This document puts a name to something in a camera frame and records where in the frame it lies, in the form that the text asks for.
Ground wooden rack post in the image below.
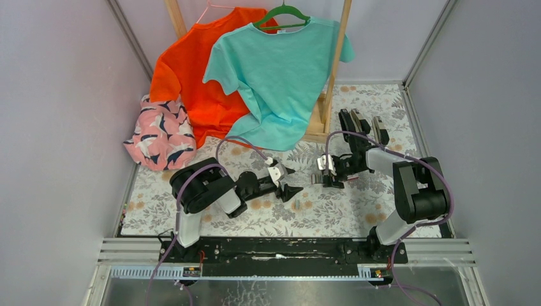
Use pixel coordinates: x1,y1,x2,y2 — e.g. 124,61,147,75
164,0,188,39
320,0,352,131

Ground pink bird-pattern cloth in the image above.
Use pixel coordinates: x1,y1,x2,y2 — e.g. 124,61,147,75
123,94,196,171

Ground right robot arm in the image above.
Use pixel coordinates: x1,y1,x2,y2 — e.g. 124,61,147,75
317,134,454,263

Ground wooden rack left post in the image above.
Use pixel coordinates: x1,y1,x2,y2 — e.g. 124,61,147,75
164,0,188,39

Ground red staple box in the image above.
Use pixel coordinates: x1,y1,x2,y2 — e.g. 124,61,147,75
311,173,324,184

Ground beige and black stapler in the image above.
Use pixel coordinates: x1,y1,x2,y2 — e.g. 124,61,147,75
350,108,371,135

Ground wooden rack right post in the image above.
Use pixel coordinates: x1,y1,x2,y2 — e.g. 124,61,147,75
320,0,352,131

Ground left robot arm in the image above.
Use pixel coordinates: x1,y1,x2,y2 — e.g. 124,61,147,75
169,157,303,262

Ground orange t-shirt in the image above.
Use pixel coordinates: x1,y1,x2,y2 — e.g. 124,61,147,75
150,7,267,147

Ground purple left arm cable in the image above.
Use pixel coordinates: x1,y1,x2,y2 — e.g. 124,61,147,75
145,136,271,306

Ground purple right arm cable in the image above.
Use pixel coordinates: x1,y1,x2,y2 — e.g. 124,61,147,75
324,130,455,305

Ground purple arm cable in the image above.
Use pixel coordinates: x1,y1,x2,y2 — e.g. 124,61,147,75
145,136,271,306
324,130,455,305

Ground green clothes hanger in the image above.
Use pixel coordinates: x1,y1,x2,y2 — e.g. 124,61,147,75
253,1,311,31

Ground pink clothes hanger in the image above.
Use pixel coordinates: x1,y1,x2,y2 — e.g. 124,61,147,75
195,1,235,24

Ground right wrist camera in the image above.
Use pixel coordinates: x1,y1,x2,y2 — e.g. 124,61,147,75
316,154,336,176

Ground wooden rack base tray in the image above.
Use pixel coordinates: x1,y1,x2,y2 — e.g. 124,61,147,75
302,92,332,143

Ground teal t-shirt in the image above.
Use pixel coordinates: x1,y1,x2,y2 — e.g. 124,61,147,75
203,17,340,151

